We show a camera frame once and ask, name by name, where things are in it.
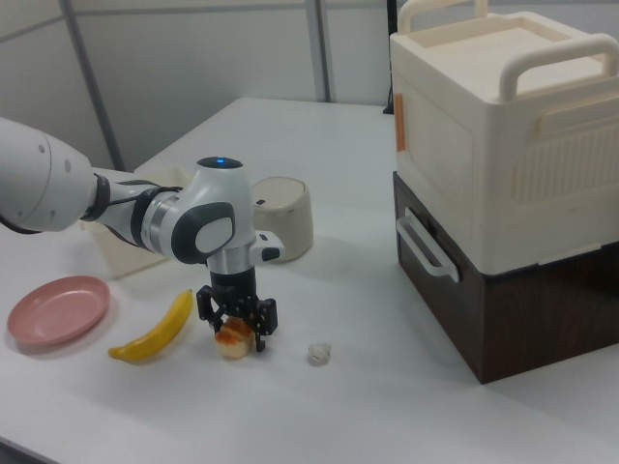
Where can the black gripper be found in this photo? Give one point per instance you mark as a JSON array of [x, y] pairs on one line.
[[232, 285]]

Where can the orange glazed bread loaf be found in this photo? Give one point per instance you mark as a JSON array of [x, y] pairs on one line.
[[233, 338]]

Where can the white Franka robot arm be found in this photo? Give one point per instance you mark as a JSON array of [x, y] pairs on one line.
[[145, 212]]

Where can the pink plate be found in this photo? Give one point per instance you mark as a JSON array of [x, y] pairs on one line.
[[58, 309]]

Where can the yellow banana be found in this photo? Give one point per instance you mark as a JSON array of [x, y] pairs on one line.
[[155, 333]]

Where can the small white garlic bulb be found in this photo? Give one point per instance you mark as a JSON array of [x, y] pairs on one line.
[[319, 354]]

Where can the white lidded trash bin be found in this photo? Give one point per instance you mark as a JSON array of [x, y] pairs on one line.
[[290, 217]]

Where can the translucent white plastic box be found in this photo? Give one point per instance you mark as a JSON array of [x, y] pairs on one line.
[[126, 251]]

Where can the orange strip tag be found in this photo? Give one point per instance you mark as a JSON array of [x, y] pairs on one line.
[[400, 123]]

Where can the dark brown drawer cabinet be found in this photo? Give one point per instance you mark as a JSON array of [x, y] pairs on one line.
[[508, 309]]

